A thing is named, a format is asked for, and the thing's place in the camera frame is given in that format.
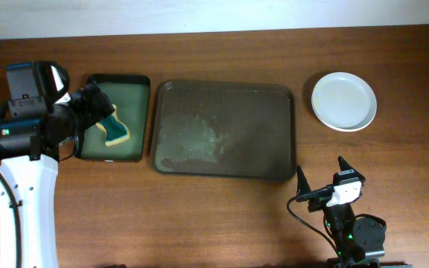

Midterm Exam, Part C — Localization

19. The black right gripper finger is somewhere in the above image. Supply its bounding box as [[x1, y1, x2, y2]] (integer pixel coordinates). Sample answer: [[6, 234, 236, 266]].
[[296, 165, 311, 197], [337, 156, 353, 175]]

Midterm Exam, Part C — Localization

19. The yellow green sponge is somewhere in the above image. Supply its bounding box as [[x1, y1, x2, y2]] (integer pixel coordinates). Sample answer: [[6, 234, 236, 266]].
[[95, 104, 130, 147]]

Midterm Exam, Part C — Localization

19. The white plate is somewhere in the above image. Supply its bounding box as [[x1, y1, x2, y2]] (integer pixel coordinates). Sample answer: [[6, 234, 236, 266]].
[[311, 72, 378, 133]]

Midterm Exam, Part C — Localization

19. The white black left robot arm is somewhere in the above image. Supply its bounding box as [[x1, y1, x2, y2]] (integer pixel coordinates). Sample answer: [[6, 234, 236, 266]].
[[0, 61, 115, 267]]

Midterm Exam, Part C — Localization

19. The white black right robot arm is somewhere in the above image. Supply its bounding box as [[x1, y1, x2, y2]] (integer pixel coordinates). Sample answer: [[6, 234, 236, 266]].
[[287, 156, 387, 267]]

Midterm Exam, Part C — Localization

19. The black water basin tray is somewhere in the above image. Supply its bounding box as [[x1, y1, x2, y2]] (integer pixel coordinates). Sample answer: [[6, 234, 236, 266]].
[[74, 74, 150, 162]]

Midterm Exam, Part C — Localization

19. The dark brown serving tray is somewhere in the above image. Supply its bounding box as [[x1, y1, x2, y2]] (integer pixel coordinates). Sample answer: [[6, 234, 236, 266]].
[[150, 80, 296, 182]]

